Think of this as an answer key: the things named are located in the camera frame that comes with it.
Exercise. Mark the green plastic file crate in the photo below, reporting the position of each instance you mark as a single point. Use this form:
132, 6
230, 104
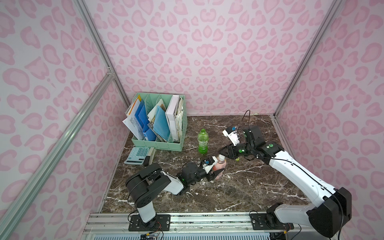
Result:
152, 100

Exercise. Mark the white paper sheets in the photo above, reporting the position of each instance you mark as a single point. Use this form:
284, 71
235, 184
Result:
131, 121

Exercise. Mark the aluminium mounting rail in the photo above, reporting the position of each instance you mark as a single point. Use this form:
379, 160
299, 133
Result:
188, 223

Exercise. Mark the white books stack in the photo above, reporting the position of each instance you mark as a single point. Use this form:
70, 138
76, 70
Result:
174, 115

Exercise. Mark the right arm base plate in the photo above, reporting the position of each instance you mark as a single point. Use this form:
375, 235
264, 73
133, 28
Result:
261, 222

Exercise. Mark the calculator with handset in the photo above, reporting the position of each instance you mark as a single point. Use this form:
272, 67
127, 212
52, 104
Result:
141, 156

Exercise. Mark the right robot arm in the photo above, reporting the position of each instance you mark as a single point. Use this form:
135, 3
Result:
329, 209

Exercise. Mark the pink drink bottle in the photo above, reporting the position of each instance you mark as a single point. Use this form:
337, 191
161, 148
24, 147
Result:
220, 165

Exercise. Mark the green soda bottle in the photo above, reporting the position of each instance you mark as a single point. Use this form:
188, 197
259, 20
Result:
203, 141

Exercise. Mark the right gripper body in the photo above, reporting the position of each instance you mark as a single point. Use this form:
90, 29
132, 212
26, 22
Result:
233, 151

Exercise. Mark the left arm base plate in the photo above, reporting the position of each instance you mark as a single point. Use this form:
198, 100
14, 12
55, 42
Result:
160, 221

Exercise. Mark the light blue folder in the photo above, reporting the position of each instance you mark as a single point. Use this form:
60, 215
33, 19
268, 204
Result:
160, 124

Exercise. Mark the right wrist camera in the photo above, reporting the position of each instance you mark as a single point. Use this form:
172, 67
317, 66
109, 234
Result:
232, 134

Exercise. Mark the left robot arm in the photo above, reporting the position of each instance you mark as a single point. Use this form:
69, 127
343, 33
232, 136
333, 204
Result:
147, 184

